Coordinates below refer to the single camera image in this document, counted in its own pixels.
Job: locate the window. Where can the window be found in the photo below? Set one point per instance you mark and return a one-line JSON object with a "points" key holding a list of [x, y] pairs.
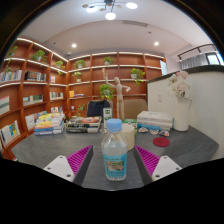
{"points": [[213, 59]]}

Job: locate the cream ceramic mug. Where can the cream ceramic mug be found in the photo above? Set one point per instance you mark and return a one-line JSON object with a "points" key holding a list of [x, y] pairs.
{"points": [[130, 136]]}

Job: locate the white wall notice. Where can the white wall notice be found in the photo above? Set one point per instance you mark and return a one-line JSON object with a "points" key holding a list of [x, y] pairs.
{"points": [[163, 67]]}

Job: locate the white wall switch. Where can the white wall switch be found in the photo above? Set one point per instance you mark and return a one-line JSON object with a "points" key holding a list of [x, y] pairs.
{"points": [[160, 97]]}

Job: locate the pink and white flower bouquet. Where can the pink and white flower bouquet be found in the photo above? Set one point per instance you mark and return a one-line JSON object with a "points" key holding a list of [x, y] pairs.
{"points": [[178, 86]]}

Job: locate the wooden artist mannequin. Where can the wooden artist mannequin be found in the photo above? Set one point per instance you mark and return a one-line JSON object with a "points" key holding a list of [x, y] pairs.
{"points": [[118, 96]]}

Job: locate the upright green white carton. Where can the upright green white carton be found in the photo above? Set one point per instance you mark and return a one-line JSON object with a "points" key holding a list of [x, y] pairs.
{"points": [[107, 115]]}

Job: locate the ceiling air vent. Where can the ceiling air vent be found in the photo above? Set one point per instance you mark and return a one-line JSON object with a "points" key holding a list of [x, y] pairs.
{"points": [[134, 23]]}

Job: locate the black ceiling track rail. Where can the black ceiling track rail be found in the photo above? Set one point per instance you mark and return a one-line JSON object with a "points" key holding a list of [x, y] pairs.
{"points": [[196, 49]]}

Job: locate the wooden wall shelf unit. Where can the wooden wall shelf unit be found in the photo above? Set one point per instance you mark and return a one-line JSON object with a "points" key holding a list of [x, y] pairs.
{"points": [[90, 78]]}

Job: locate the grey window curtain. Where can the grey window curtain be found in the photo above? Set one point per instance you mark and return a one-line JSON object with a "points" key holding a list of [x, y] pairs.
{"points": [[193, 62]]}

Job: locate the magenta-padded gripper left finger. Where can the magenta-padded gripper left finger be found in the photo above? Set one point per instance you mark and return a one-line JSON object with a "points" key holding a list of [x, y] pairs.
{"points": [[58, 166]]}

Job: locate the branched ceiling lamp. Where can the branched ceiling lamp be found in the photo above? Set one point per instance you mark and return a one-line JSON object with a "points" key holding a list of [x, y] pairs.
{"points": [[110, 15]]}

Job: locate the recessed ceiling spotlight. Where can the recessed ceiling spotlight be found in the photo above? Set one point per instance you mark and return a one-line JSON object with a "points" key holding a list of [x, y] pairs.
{"points": [[156, 43], [74, 45]]}

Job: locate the flat round red coaster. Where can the flat round red coaster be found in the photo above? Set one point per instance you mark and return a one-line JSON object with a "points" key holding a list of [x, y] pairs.
{"points": [[161, 142]]}

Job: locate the white ceramic vase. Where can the white ceramic vase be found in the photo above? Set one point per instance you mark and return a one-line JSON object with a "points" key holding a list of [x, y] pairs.
{"points": [[181, 116]]}

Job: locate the colourful book stack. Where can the colourful book stack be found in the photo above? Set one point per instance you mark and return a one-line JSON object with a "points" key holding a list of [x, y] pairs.
{"points": [[50, 125]]}

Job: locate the dark blue chair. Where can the dark blue chair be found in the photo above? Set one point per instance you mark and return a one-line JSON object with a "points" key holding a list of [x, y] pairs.
{"points": [[98, 108]]}

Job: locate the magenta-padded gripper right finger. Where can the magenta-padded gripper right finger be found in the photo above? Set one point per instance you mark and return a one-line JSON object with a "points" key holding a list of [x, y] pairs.
{"points": [[166, 166]]}

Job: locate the clear water bottle blue cap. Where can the clear water bottle blue cap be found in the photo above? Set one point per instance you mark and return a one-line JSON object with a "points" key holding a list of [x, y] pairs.
{"points": [[114, 156]]}

